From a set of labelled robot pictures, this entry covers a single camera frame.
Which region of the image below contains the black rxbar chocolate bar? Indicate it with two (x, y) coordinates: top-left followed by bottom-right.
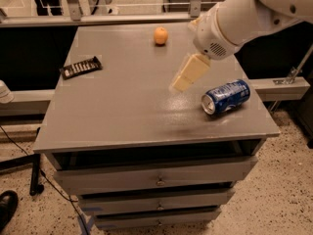
(60, 57), (103, 80)

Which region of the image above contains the black metal stand leg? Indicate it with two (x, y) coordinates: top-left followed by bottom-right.
(0, 153), (45, 197)

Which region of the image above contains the grey drawer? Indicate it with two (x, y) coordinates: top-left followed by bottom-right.
(79, 188), (235, 215)
(95, 207), (221, 230)
(54, 156), (257, 195)

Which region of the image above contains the white cylindrical object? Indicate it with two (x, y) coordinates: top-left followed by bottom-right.
(0, 80), (14, 104)

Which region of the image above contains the black floor cable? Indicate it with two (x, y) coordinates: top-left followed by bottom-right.
(0, 124), (91, 235)

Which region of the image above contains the bottom grey drawer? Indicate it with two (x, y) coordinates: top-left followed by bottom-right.
(95, 207), (221, 230)

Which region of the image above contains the grey drawer cabinet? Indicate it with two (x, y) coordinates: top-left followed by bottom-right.
(32, 21), (281, 231)

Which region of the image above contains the blue soda can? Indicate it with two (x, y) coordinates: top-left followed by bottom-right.
(201, 79), (250, 115)

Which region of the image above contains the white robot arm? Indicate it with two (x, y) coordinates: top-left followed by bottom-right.
(170, 0), (313, 92)

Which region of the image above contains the top grey drawer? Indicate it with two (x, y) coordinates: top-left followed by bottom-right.
(54, 156), (257, 195)

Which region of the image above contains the orange fruit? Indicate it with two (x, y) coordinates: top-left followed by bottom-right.
(154, 27), (168, 45)

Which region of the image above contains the grey metal railing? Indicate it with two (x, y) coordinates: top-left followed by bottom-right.
(0, 0), (202, 27)

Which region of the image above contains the black shoe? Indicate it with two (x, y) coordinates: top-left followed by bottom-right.
(0, 190), (19, 232)

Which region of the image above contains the middle grey drawer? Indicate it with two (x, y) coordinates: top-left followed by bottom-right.
(79, 188), (235, 215)

